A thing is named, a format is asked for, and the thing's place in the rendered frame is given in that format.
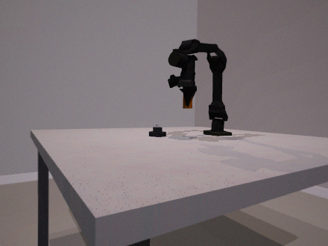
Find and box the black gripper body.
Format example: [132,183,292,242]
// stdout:
[177,69,197,91]

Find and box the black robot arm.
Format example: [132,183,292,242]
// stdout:
[168,39,228,132]

